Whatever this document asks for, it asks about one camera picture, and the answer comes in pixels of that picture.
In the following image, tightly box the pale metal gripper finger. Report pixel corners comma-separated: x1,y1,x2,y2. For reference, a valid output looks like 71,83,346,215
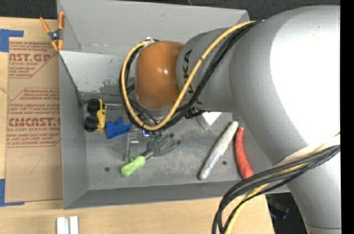
131,134,140,153
123,135,132,162

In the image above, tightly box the blue plastic block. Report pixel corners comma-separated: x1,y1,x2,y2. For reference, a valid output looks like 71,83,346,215
105,117,133,140

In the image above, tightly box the yellow and black toy truck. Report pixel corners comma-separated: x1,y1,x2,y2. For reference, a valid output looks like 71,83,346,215
84,98,108,133

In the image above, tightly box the grey metal bin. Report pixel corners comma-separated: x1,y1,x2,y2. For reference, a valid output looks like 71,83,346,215
56,0,290,210

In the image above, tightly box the silver marker pen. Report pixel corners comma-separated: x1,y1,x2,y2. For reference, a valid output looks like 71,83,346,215
198,120,240,181

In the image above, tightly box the brown cardboard board red print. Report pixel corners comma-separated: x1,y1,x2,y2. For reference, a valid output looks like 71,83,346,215
0,16,64,204

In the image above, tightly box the green-handled garden fork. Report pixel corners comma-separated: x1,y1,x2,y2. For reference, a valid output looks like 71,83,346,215
119,136,181,178

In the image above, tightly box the black cylinder on white bracket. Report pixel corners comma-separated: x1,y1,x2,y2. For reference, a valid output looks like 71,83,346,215
183,106,222,132

